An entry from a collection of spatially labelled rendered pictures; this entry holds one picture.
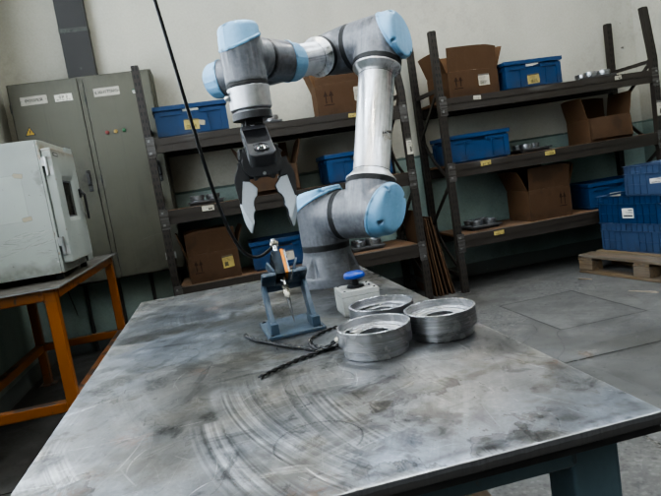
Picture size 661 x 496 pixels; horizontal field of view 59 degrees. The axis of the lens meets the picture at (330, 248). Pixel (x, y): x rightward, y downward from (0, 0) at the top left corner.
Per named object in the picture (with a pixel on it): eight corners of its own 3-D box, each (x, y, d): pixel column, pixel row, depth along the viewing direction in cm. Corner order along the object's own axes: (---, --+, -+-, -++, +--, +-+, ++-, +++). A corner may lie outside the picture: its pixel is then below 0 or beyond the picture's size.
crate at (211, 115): (227, 135, 459) (222, 106, 456) (231, 129, 422) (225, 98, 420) (158, 144, 447) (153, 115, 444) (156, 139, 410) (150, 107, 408)
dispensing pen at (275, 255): (286, 318, 98) (265, 234, 106) (285, 328, 102) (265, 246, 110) (299, 315, 99) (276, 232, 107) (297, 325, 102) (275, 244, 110)
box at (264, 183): (310, 187, 432) (302, 135, 427) (240, 199, 423) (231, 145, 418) (302, 188, 473) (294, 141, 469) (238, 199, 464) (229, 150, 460)
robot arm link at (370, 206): (354, 244, 142) (366, 36, 151) (409, 240, 133) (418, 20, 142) (325, 234, 132) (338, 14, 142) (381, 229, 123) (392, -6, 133)
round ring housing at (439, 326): (481, 321, 90) (477, 294, 90) (475, 342, 80) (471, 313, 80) (413, 325, 93) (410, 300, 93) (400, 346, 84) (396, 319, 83)
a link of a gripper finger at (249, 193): (251, 231, 110) (257, 182, 109) (254, 233, 104) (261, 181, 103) (234, 229, 109) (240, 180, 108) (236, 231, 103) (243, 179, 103)
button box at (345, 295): (383, 310, 107) (379, 283, 107) (345, 317, 106) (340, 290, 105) (371, 302, 115) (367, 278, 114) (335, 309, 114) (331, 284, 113)
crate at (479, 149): (490, 157, 502) (487, 132, 499) (511, 155, 465) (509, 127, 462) (433, 167, 493) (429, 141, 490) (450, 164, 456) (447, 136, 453)
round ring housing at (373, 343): (421, 338, 86) (417, 311, 86) (402, 363, 77) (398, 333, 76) (354, 341, 90) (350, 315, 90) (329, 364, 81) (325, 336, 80)
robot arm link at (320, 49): (323, 33, 155) (190, 56, 118) (357, 22, 148) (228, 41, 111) (334, 78, 158) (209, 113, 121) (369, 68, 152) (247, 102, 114)
